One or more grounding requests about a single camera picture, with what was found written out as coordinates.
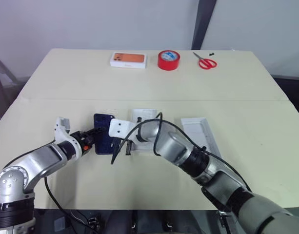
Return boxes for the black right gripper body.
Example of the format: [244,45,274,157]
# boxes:
[120,136,138,147]

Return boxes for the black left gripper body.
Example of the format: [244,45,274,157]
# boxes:
[70,130,93,154]

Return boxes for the dark blue phone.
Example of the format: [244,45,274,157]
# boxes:
[93,113,123,156]

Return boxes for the white phone box base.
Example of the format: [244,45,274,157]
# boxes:
[128,108,164,152]

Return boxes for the white phone box lid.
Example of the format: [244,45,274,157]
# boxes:
[180,117,222,159]

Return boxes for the white box with orange phone print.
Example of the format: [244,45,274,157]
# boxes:
[109,51,149,71]

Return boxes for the red tape roll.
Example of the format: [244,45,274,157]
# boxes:
[157,50,179,72]

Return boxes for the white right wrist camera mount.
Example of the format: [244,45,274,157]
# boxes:
[108,118,141,143]

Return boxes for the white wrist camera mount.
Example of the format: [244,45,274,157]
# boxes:
[52,117,83,158]
[108,118,141,143]

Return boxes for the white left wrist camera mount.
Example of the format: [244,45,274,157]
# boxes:
[52,117,83,158]

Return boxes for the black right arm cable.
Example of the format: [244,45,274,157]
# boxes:
[110,112,253,193]

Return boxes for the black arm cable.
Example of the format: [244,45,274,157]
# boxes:
[2,139,74,225]
[110,112,253,193]

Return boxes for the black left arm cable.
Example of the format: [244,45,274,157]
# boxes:
[2,139,74,225]

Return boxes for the red handled scissors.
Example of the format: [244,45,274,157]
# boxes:
[192,51,218,70]

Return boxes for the dark slanted wall panel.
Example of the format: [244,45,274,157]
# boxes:
[191,0,218,50]

